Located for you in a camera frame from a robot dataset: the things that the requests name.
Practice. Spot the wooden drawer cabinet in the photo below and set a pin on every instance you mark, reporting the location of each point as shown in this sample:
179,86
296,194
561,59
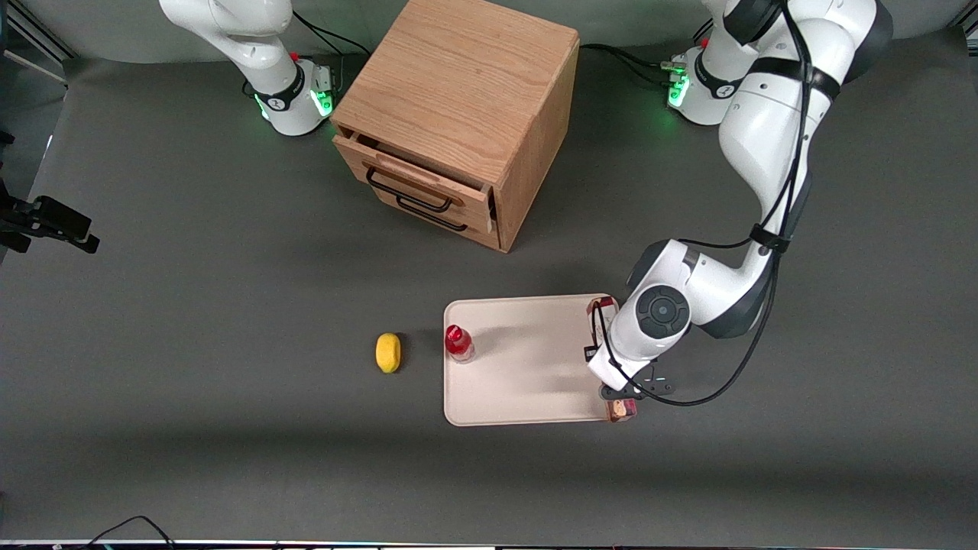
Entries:
466,84

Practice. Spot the small red-capped bottle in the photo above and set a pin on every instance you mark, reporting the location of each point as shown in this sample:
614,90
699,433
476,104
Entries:
458,344

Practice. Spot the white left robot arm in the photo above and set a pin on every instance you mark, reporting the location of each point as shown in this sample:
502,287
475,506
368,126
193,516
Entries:
764,137

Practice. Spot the wooden closed drawer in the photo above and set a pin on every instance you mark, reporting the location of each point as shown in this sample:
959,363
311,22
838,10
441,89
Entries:
477,229

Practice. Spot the red cookie box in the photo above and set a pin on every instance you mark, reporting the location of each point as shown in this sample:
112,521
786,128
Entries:
623,411

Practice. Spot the beige rectangular tray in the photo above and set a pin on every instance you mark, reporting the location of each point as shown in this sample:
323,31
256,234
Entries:
527,363

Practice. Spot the aluminium frame rail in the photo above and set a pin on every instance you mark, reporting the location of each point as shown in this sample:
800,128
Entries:
34,38

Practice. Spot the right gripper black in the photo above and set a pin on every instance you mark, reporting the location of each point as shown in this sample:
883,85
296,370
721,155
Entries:
6,215

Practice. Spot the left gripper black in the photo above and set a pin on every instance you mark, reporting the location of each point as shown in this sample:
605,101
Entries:
589,354

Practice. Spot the yellow lemon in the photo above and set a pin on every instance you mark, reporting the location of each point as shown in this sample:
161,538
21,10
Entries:
388,353

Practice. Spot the wooden drawer slightly open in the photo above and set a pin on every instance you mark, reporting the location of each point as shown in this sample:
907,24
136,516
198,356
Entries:
428,172

